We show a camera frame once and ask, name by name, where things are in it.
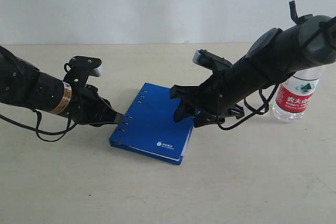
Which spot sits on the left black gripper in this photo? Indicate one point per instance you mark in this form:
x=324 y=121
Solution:
x=86 y=107

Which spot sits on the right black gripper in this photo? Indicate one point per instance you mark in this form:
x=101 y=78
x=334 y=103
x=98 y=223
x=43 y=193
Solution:
x=210 y=102

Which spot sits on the blue ring binder notebook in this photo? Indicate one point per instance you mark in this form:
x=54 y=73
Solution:
x=148 y=127

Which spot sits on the clear red-label water bottle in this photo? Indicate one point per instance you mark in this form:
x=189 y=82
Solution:
x=294 y=95

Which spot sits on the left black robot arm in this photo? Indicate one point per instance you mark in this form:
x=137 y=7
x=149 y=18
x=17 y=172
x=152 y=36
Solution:
x=24 y=85

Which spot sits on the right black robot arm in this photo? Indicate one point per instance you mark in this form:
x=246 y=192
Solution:
x=272 y=59

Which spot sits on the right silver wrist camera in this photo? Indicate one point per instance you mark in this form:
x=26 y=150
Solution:
x=210 y=61

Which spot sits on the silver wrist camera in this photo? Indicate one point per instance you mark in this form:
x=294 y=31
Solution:
x=210 y=61
x=80 y=68

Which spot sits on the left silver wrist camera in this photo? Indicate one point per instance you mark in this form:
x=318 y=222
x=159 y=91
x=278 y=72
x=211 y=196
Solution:
x=80 y=68

